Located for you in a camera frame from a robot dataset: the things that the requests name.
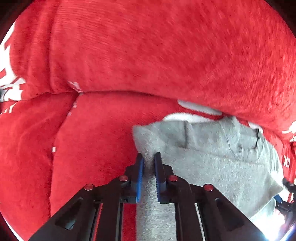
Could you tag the red sofa back cushion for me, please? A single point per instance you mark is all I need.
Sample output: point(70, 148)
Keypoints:
point(237, 57)

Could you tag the red sofa seat cover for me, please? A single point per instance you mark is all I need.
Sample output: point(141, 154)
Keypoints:
point(54, 144)

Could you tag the grey knit sweater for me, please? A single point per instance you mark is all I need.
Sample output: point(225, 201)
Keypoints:
point(234, 158)

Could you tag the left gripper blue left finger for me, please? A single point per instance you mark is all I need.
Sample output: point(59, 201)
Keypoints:
point(140, 172)

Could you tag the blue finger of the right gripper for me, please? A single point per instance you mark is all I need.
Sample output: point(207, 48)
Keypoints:
point(278, 199)

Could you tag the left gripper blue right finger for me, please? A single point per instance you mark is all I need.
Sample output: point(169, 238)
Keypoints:
point(160, 176)

